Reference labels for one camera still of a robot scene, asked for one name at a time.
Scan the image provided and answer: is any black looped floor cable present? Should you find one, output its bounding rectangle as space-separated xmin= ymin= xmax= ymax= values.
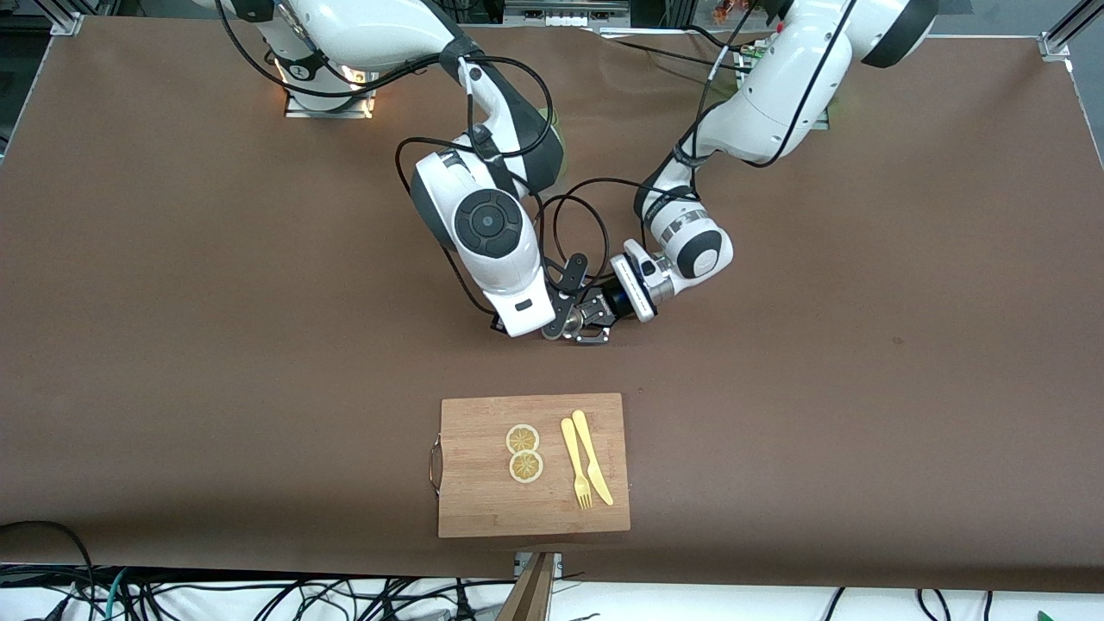
xmin=0 ymin=520 xmax=97 ymax=621

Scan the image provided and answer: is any wooden post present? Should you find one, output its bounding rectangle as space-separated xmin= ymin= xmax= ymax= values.
xmin=496 ymin=552 xmax=555 ymax=621

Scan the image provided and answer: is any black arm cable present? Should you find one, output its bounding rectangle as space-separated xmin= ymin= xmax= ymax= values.
xmin=539 ymin=0 xmax=856 ymax=287
xmin=216 ymin=0 xmax=558 ymax=317

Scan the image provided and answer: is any green sleeved glass bottle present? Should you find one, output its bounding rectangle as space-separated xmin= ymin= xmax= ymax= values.
xmin=543 ymin=103 xmax=568 ymax=178

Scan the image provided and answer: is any yellow plastic fork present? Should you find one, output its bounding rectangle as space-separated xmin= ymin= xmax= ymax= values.
xmin=561 ymin=417 xmax=594 ymax=511

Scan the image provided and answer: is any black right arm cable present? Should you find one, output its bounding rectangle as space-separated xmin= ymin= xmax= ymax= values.
xmin=216 ymin=0 xmax=558 ymax=317

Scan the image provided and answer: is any teal cable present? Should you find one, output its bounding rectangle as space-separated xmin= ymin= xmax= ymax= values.
xmin=102 ymin=569 xmax=129 ymax=621

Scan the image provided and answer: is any wooden cutting board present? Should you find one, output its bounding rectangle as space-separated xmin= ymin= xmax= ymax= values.
xmin=429 ymin=392 xmax=631 ymax=539

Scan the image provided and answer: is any white power strip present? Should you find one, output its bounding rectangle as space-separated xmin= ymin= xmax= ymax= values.
xmin=505 ymin=0 xmax=630 ymax=27

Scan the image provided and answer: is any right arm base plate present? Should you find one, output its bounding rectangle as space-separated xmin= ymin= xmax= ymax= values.
xmin=285 ymin=34 xmax=378 ymax=119

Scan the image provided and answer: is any black cable across table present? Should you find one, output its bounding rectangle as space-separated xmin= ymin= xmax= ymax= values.
xmin=595 ymin=26 xmax=743 ymax=75

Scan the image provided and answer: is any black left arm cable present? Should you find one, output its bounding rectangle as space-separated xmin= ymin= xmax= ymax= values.
xmin=539 ymin=0 xmax=856 ymax=287

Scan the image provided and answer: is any brown table cover sheet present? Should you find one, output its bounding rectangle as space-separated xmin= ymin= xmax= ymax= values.
xmin=0 ymin=16 xmax=1104 ymax=594

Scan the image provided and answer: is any yellow plastic knife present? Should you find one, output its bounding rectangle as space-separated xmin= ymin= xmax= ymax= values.
xmin=572 ymin=410 xmax=615 ymax=507

